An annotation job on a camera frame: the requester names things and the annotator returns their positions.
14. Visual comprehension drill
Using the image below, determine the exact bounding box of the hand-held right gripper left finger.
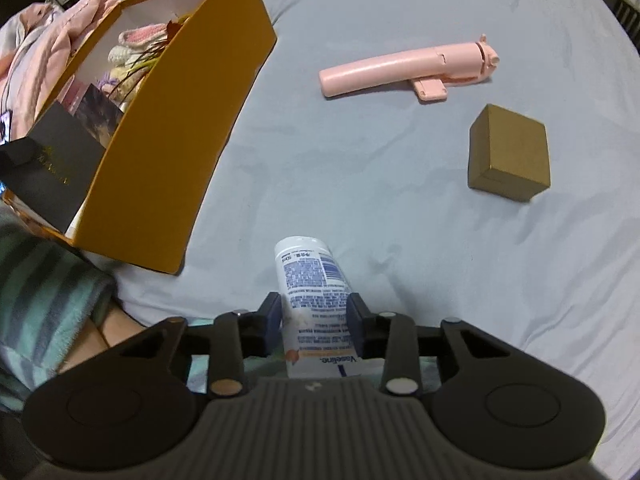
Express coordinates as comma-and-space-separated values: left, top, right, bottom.
107, 291, 282, 401

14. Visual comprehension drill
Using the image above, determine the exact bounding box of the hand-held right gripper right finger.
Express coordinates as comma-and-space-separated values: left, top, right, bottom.
347, 292, 526, 400

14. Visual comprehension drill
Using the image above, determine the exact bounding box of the white lotion tube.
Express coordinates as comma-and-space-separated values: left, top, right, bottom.
274, 235, 362, 380

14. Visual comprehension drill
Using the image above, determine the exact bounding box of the orange cardboard box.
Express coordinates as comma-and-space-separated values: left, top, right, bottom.
20, 0, 278, 276

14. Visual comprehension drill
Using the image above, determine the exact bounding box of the black box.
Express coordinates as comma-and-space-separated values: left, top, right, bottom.
0, 105, 107, 231

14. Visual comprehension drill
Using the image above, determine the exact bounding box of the person's leg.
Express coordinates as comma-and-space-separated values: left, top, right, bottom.
57, 305, 151, 376

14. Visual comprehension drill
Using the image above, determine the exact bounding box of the person's striped teal clothing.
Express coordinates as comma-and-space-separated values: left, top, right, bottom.
0, 205, 118, 411

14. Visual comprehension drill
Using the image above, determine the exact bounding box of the small brown box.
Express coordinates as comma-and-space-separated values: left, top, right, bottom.
467, 104, 552, 203

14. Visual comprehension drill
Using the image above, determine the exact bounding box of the pink selfie stick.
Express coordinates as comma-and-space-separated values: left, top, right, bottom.
318, 34, 501, 106

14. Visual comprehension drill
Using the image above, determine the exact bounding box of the dark photo card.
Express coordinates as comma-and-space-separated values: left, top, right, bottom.
75, 84, 126, 148

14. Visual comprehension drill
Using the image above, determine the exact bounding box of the pink white knitted toy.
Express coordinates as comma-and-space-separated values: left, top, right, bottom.
107, 22, 173, 81

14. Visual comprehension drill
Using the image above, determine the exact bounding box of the pink blanket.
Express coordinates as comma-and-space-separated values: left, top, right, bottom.
0, 0, 123, 141

